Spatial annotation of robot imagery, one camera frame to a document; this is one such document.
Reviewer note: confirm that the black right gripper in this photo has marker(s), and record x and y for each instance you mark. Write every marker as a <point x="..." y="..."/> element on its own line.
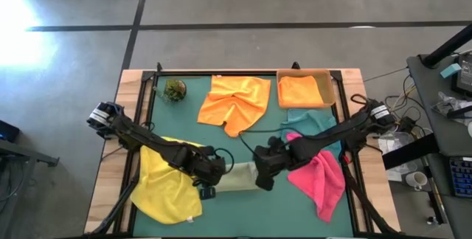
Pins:
<point x="274" y="159"/>

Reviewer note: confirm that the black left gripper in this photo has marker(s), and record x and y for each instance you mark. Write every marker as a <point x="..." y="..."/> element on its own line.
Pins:
<point x="201" y="167"/>

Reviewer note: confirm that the sage green microfiber towel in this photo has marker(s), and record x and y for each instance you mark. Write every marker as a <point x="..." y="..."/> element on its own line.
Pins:
<point x="239" y="176"/>

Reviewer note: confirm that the yellow microfiber towel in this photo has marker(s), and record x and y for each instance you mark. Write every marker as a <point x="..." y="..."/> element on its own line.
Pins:
<point x="166" y="194"/>

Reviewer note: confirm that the pink microfiber towel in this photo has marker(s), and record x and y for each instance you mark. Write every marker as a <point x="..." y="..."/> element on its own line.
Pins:
<point x="321" y="183"/>

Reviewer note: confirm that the orange microfiber towel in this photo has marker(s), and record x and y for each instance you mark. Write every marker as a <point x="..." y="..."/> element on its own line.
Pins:
<point x="300" y="91"/>
<point x="236" y="102"/>

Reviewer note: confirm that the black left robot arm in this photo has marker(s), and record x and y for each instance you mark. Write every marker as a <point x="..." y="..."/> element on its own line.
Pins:
<point x="147" y="139"/>

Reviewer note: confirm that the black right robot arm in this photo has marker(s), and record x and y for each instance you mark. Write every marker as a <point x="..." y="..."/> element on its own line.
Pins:
<point x="339" y="130"/>

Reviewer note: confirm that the teal microfiber towel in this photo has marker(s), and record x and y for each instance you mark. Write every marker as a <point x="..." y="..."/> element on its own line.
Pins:
<point x="313" y="121"/>

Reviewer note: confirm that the green table mat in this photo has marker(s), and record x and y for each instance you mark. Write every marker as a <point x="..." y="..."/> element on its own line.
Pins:
<point x="250" y="213"/>

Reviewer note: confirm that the small potted succulent plant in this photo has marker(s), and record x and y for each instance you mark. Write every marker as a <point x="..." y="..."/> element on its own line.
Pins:
<point x="175" y="89"/>

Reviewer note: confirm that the tan plastic bin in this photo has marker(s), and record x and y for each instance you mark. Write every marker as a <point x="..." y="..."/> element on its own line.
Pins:
<point x="330" y="88"/>

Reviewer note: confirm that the white papers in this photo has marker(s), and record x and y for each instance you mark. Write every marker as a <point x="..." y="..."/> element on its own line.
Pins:
<point x="389" y="145"/>

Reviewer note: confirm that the black crossbeam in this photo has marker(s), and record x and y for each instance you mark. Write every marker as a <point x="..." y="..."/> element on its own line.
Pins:
<point x="409" y="152"/>

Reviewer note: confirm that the white mug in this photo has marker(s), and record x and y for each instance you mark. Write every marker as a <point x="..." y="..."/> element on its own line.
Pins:
<point x="416" y="180"/>

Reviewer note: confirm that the black power adapter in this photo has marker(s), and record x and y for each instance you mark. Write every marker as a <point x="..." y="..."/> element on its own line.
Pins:
<point x="407" y="124"/>

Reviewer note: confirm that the black floor stand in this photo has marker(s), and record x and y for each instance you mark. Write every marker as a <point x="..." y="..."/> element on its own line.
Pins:
<point x="29" y="154"/>

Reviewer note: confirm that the grey side desk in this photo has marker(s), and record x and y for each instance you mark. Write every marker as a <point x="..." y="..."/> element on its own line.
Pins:
<point x="451" y="139"/>

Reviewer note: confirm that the dark computer keyboard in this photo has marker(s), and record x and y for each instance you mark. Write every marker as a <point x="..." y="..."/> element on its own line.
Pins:
<point x="462" y="176"/>

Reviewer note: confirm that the grey crumpled bag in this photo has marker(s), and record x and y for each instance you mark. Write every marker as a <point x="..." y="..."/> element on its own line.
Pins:
<point x="448" y="102"/>

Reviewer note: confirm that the dark blue box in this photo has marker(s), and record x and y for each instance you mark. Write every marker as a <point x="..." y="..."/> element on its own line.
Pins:
<point x="7" y="132"/>

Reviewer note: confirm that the light blue box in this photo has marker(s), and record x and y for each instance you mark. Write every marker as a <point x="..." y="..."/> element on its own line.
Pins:
<point x="450" y="71"/>

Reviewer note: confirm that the black stand pole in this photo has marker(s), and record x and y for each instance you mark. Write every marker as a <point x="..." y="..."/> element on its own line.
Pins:
<point x="446" y="47"/>

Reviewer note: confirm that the black desk device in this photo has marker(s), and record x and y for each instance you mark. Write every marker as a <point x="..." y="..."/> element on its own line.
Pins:
<point x="465" y="76"/>

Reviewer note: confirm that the black table frame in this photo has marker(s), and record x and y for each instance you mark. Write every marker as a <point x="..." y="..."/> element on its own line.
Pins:
<point x="239" y="72"/>

